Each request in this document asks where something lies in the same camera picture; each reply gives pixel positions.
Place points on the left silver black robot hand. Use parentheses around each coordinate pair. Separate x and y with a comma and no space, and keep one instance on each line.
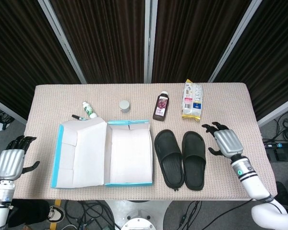
(9,163)

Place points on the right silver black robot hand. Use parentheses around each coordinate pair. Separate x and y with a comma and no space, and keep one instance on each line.
(228,142)

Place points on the black rubber slipper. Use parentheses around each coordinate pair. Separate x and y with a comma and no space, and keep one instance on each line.
(169,165)
(194,167)

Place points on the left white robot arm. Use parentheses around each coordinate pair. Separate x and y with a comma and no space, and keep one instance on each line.
(1,191)

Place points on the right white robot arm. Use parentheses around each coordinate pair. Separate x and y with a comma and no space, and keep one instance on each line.
(250,178)

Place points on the beige textured table cover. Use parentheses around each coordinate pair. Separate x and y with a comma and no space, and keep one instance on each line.
(230,107)

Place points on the light blue shoe box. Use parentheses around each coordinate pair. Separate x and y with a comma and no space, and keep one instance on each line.
(127,155)

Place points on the black trouser leg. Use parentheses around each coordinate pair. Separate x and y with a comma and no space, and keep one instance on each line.
(28,212)

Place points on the white yellow snack packet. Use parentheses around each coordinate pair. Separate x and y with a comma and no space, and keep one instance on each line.
(192,103)

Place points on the white black sneaker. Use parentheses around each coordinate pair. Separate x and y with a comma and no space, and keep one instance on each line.
(56,213)

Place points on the dark grape juice bottle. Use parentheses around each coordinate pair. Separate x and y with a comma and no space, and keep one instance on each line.
(160,107)

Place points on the black marker pen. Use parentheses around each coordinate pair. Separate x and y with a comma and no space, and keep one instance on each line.
(75,116)

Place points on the green white tube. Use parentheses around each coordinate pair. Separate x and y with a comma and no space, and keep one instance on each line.
(89,110)

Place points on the dark ribbed partition panel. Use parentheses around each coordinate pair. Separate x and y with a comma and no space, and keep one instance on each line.
(273,48)
(189,40)
(19,48)
(105,40)

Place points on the small grey cup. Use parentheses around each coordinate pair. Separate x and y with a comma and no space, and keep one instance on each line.
(124,106)

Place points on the grey metal partition post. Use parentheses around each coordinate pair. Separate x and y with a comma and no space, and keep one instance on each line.
(278,110)
(235,40)
(150,40)
(62,40)
(7,109)

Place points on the white pedestal base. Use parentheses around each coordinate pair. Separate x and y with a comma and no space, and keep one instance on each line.
(138,210)

